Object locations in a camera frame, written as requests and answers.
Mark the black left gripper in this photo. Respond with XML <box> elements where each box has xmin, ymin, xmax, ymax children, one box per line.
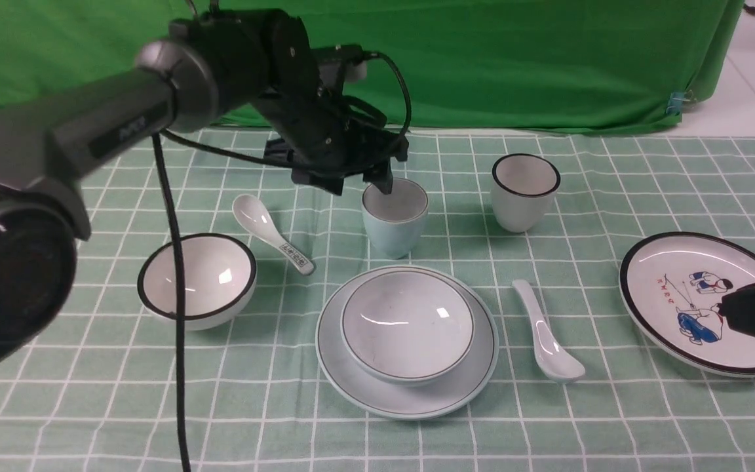
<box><xmin>251</xmin><ymin>13</ymin><xmax>411</xmax><ymax>196</ymax></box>

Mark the light blue cup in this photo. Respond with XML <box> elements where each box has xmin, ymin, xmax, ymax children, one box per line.
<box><xmin>360</xmin><ymin>178</ymin><xmax>429</xmax><ymax>260</ymax></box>

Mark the light blue shallow bowl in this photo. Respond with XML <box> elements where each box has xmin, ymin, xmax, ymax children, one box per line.
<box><xmin>339</xmin><ymin>268</ymin><xmax>480</xmax><ymax>384</ymax></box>

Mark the plain white spoon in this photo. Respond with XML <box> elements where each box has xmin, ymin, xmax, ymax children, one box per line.
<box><xmin>512</xmin><ymin>280</ymin><xmax>585</xmax><ymax>384</ymax></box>

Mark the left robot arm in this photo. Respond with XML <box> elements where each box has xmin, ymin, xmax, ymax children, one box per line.
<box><xmin>0</xmin><ymin>1</ymin><xmax>412</xmax><ymax>362</ymax></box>

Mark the cartoon plate black rim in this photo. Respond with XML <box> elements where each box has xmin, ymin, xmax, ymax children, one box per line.
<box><xmin>618</xmin><ymin>232</ymin><xmax>755</xmax><ymax>378</ymax></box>

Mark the black-rimmed white cup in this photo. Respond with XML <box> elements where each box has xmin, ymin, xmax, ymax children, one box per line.
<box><xmin>490</xmin><ymin>153</ymin><xmax>562</xmax><ymax>233</ymax></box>

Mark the black-rimmed white bowl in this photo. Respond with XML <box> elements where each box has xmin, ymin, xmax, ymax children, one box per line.
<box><xmin>137</xmin><ymin>233</ymin><xmax>258</xmax><ymax>331</ymax></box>

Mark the green checkered tablecloth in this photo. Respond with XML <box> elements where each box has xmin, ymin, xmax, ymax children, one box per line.
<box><xmin>0</xmin><ymin>132</ymin><xmax>755</xmax><ymax>471</ymax></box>

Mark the blue backdrop clip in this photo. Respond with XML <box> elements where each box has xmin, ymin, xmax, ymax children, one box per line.
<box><xmin>665</xmin><ymin>90</ymin><xmax>687</xmax><ymax>116</ymax></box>

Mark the light blue plate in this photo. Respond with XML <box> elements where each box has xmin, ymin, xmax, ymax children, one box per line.
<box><xmin>315</xmin><ymin>265</ymin><xmax>499</xmax><ymax>421</ymax></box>

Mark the green backdrop cloth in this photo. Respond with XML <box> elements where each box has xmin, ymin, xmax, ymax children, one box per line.
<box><xmin>0</xmin><ymin>1</ymin><xmax>743</xmax><ymax>134</ymax></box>

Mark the white spoon patterned handle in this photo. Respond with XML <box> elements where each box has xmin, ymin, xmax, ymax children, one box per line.
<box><xmin>233</xmin><ymin>194</ymin><xmax>315</xmax><ymax>276</ymax></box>

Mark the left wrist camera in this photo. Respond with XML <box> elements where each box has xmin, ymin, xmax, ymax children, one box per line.
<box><xmin>311</xmin><ymin>44</ymin><xmax>368</xmax><ymax>90</ymax></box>

